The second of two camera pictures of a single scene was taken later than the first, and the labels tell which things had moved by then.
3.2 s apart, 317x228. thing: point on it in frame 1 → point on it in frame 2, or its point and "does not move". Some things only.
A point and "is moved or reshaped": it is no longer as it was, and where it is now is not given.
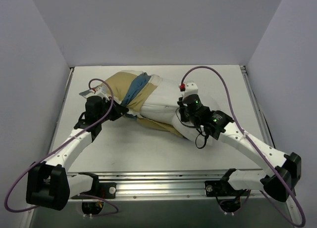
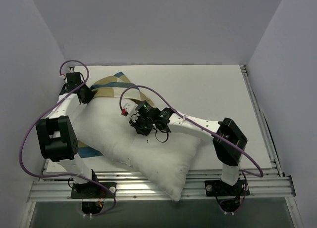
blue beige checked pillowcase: (130, 90) is moved or reshaped
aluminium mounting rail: (180, 185) does not move
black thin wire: (198, 134) → (167, 136)
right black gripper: (181, 112) → (141, 126)
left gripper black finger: (117, 111) → (84, 94)
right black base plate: (222, 188) does not move
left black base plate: (105, 190) does not move
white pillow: (160, 105) → (163, 160)
